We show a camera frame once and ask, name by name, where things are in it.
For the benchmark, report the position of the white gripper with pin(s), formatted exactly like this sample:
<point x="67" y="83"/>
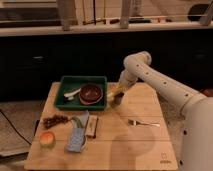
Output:
<point x="126" y="81"/>

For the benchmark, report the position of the yellow banana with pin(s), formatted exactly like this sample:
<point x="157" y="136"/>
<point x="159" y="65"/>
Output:
<point x="117" y="90"/>

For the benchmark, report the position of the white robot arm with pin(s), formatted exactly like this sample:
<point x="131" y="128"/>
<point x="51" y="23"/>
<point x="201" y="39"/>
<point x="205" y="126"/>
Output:
<point x="197" y="108"/>

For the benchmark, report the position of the dark red bowl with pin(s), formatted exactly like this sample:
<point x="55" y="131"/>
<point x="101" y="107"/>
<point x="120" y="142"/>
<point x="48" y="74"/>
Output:
<point x="90" y="94"/>

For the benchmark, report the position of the silver fork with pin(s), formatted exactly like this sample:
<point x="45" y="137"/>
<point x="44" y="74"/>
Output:
<point x="135" y="123"/>

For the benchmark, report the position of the green plastic tray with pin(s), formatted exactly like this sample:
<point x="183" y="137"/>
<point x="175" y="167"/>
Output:
<point x="72" y="83"/>

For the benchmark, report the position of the wooden block with dark edge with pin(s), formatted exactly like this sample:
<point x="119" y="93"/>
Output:
<point x="91" y="126"/>

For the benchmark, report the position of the blue sponge cloth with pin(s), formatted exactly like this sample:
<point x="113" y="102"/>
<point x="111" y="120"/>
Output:
<point x="76" y="140"/>

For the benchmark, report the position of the dark grape bunch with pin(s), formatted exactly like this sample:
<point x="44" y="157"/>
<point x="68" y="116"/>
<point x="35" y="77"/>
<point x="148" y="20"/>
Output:
<point x="54" y="120"/>

